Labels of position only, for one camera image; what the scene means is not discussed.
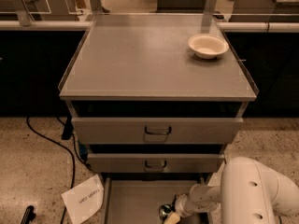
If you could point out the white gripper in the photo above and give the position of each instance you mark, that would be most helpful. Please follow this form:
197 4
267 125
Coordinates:
181 206

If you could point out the crushed green can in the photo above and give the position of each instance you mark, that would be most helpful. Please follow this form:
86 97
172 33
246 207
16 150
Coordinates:
165 210

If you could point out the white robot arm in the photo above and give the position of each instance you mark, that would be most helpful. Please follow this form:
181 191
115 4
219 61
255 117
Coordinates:
249 193

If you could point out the grey bottom drawer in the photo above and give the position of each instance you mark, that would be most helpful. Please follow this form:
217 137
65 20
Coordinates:
135 198

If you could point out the grey drawer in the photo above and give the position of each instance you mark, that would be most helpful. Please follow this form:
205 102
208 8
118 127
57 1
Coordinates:
135 198
156 158
156 122

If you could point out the grey middle drawer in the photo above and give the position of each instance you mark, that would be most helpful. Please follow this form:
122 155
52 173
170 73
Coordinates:
156 158

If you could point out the grey drawer cabinet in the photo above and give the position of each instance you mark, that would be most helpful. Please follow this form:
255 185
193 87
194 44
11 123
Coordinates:
147 58

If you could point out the grey top drawer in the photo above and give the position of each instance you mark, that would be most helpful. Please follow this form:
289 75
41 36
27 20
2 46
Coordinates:
156 122

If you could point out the white paper label sign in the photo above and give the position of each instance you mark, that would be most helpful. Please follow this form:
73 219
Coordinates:
84 200

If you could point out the black object on floor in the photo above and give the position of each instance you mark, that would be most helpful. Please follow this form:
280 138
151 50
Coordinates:
28 215

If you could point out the white paper bowl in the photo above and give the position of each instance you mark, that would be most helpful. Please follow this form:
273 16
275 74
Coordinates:
208 46

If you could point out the grey background table right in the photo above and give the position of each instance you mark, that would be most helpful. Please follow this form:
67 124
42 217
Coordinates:
265 11

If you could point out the grey background table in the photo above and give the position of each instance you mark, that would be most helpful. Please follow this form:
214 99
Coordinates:
41 10
265 11

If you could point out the grey background table left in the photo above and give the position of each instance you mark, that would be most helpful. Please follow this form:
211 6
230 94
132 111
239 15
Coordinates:
41 10

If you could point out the white horizontal rail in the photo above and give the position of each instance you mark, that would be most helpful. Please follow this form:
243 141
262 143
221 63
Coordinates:
232 27

